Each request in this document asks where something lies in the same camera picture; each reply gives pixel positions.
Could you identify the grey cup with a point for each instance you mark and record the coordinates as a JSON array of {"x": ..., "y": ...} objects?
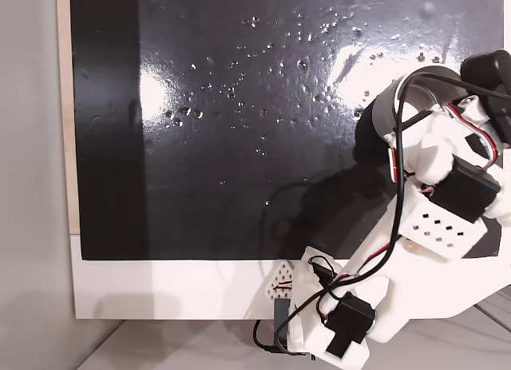
[{"x": 389, "y": 106}]

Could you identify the glossy black table mat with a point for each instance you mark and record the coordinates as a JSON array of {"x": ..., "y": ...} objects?
[{"x": 239, "y": 146}]

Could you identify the light wooden board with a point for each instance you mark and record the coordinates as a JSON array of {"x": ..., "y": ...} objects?
[{"x": 66, "y": 106}]

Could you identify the black oval camera box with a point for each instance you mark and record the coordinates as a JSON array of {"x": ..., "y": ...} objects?
[{"x": 489, "y": 82}]

